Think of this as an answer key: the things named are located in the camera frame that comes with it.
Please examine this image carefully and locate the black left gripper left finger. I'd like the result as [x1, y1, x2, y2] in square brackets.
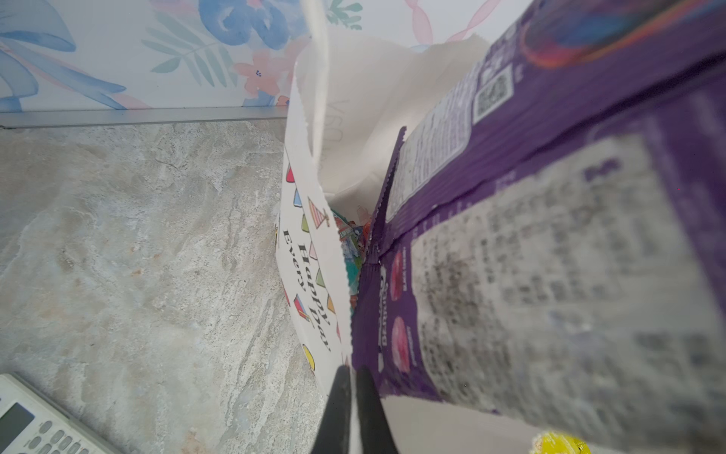
[310, 365, 352, 454]

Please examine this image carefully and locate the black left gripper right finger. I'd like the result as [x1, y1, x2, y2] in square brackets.
[355, 367, 399, 454]

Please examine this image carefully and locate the yellow snack bag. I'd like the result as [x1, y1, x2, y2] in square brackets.
[529, 431, 591, 454]

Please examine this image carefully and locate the teal Fox's candy bag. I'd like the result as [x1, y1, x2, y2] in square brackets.
[333, 211, 371, 313]

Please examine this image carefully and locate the purple snack bag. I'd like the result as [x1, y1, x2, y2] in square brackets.
[352, 1, 725, 453]

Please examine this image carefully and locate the white paper gift bag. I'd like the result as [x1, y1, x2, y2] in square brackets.
[276, 26, 489, 393]

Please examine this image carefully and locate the white calculator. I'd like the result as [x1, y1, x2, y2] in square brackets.
[1, 373, 119, 454]

